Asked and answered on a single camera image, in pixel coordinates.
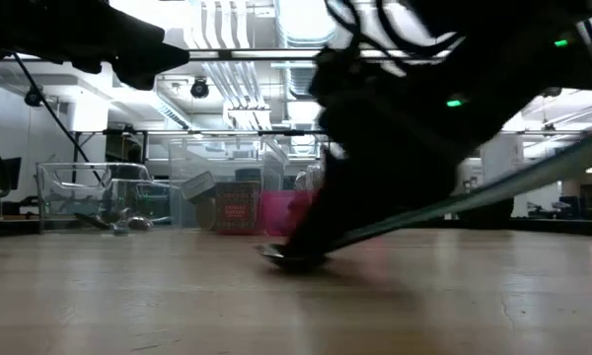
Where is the pink plastic bin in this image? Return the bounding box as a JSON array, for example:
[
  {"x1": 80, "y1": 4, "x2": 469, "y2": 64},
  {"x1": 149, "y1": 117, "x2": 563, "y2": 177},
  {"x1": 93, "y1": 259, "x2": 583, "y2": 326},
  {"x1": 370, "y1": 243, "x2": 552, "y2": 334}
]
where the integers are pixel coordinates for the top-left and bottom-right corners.
[{"x1": 259, "y1": 189, "x2": 322, "y2": 238}]

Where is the small black monitor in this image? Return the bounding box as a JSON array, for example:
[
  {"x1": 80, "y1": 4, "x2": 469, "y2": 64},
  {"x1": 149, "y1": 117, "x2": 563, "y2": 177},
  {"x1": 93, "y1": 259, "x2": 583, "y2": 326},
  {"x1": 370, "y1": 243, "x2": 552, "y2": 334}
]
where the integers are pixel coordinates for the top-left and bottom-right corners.
[{"x1": 0, "y1": 156, "x2": 24, "y2": 191}]

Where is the black ceiling spotlight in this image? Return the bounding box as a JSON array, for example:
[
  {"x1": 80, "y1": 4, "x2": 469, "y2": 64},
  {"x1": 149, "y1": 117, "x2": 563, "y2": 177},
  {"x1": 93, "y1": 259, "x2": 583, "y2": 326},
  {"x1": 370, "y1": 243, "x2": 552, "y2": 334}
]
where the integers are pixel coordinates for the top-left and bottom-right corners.
[
  {"x1": 189, "y1": 76, "x2": 211, "y2": 100},
  {"x1": 23, "y1": 85, "x2": 45, "y2": 108}
]

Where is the black object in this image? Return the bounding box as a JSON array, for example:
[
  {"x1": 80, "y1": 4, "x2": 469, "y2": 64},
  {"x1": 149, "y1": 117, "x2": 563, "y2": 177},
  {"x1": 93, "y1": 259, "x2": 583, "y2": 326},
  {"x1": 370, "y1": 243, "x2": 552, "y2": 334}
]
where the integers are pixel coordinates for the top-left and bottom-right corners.
[{"x1": 73, "y1": 211, "x2": 129, "y2": 234}]

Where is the silver ventilation duct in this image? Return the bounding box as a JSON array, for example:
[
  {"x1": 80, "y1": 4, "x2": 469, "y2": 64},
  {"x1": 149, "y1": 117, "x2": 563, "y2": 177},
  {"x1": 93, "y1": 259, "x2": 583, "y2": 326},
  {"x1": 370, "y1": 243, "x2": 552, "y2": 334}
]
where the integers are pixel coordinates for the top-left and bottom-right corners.
[{"x1": 274, "y1": 0, "x2": 341, "y2": 100}]

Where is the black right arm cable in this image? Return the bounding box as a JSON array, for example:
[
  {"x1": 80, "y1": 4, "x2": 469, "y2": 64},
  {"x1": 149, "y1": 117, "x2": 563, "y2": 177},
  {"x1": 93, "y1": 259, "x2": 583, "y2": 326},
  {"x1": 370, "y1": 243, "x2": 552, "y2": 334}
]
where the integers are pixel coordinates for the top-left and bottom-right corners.
[{"x1": 323, "y1": 0, "x2": 465, "y2": 78}]

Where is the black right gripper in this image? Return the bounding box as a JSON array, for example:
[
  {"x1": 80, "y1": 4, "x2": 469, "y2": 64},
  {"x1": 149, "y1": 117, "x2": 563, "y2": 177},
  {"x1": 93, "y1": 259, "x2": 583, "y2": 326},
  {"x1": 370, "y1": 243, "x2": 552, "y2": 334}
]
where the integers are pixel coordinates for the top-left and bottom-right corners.
[{"x1": 280, "y1": 46, "x2": 475, "y2": 260}]

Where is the clear plastic bin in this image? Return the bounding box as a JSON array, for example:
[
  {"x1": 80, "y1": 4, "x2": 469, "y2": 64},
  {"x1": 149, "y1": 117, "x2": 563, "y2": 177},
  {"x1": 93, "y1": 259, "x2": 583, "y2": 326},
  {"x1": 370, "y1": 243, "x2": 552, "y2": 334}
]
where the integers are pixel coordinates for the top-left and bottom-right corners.
[{"x1": 166, "y1": 137, "x2": 290, "y2": 233}]

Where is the red rectangular tin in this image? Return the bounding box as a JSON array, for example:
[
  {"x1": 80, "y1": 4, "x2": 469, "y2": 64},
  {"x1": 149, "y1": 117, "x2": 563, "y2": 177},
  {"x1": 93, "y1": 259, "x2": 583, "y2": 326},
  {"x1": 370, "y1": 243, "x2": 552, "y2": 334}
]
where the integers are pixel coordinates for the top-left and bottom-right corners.
[{"x1": 213, "y1": 179, "x2": 262, "y2": 237}]

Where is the white pillar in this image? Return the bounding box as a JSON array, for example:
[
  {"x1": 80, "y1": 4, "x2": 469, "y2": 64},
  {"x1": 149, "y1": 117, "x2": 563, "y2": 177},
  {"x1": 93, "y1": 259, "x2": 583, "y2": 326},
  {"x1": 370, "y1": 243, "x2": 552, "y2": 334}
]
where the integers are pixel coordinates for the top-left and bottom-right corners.
[{"x1": 479, "y1": 134, "x2": 524, "y2": 218}]

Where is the clear plastic tray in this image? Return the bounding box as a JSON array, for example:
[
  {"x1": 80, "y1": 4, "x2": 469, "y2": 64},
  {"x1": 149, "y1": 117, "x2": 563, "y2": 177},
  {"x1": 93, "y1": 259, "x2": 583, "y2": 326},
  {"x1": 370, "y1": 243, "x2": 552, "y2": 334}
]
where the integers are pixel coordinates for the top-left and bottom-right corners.
[{"x1": 35, "y1": 161, "x2": 184, "y2": 234}]

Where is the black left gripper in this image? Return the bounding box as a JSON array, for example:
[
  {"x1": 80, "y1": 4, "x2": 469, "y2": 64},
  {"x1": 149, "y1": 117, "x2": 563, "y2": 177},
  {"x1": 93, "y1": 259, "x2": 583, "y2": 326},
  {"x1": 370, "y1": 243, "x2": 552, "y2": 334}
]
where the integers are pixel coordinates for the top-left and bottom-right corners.
[{"x1": 0, "y1": 0, "x2": 191, "y2": 92}]

